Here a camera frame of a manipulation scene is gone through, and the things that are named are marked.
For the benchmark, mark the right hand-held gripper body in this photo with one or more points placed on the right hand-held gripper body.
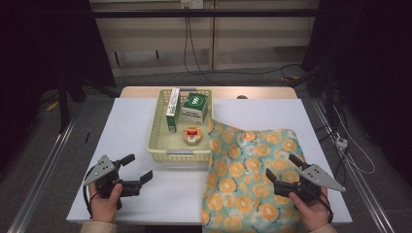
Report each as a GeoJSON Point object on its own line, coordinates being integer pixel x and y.
{"type": "Point", "coordinates": [311, 181]}

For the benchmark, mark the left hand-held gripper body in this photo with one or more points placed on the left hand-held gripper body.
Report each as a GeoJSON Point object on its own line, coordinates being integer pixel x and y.
{"type": "Point", "coordinates": [108, 176]}

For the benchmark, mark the orange fruit print tote bag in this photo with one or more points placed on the orange fruit print tote bag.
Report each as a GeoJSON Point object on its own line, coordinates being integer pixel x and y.
{"type": "Point", "coordinates": [241, 155]}

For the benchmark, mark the pale yellow perforated plastic basket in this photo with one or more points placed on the pale yellow perforated plastic basket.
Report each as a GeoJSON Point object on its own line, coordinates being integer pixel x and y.
{"type": "Point", "coordinates": [165, 144]}

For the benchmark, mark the round tin with red label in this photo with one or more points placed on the round tin with red label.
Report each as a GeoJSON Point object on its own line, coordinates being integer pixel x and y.
{"type": "Point", "coordinates": [192, 135]}

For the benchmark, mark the tall green and white box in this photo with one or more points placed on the tall green and white box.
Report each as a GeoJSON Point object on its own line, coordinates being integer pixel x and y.
{"type": "Point", "coordinates": [173, 105]}

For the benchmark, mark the cube green and white box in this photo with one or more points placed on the cube green and white box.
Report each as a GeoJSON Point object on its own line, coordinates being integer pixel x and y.
{"type": "Point", "coordinates": [195, 104]}

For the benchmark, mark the person's left hand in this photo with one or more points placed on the person's left hand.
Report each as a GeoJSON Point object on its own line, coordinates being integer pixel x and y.
{"type": "Point", "coordinates": [104, 204]}

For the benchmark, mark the person's right hand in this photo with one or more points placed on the person's right hand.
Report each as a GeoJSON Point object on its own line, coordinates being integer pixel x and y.
{"type": "Point", "coordinates": [312, 212]}

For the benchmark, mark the white table mat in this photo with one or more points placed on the white table mat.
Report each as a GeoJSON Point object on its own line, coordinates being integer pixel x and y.
{"type": "Point", "coordinates": [129, 123]}

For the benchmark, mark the dark round table grommet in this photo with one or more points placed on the dark round table grommet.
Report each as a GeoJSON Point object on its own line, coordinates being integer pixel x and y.
{"type": "Point", "coordinates": [242, 96]}

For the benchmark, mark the black metal stand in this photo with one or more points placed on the black metal stand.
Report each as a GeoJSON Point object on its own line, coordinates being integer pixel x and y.
{"type": "Point", "coordinates": [63, 103]}

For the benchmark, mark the black curtain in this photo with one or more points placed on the black curtain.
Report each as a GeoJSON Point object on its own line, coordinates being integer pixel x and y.
{"type": "Point", "coordinates": [42, 42]}
{"type": "Point", "coordinates": [372, 64]}

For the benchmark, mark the black horizontal bar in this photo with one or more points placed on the black horizontal bar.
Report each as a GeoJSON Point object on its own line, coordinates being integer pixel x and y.
{"type": "Point", "coordinates": [200, 13]}

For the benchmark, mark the metal floor rail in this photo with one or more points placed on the metal floor rail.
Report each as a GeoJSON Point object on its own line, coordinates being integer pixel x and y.
{"type": "Point", "coordinates": [356, 181]}
{"type": "Point", "coordinates": [39, 184]}

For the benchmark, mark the white wall socket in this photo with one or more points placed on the white wall socket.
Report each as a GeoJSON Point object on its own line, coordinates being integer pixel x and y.
{"type": "Point", "coordinates": [191, 4]}

